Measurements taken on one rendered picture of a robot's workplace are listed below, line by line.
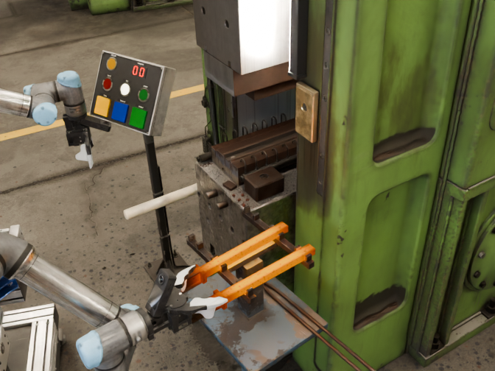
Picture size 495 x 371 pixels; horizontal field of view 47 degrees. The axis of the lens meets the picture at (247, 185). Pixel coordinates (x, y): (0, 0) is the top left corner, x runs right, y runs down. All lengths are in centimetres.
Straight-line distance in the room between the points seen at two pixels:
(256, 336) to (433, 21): 107
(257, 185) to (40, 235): 184
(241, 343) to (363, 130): 73
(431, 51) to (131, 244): 204
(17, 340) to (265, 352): 127
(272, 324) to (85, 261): 164
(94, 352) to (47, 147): 307
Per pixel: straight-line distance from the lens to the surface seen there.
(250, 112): 227
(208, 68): 198
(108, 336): 137
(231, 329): 180
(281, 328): 180
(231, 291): 153
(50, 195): 380
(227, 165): 208
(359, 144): 169
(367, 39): 156
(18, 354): 262
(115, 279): 309
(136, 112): 235
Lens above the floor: 211
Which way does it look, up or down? 36 degrees down
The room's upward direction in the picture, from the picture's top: 2 degrees counter-clockwise
